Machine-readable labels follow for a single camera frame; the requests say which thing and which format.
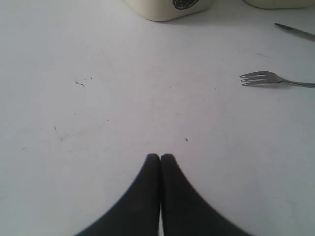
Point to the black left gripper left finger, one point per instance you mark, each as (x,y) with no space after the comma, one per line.
(136,213)

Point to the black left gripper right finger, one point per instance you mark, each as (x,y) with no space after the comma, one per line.
(184,211)

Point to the steel fork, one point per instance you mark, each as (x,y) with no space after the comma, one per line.
(260,78)

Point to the steel knife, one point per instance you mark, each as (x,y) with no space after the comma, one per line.
(297,32)

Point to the cream bin circle mark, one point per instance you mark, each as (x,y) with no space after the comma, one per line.
(165,10)

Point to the cream bin triangle mark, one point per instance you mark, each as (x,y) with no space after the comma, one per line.
(280,4)

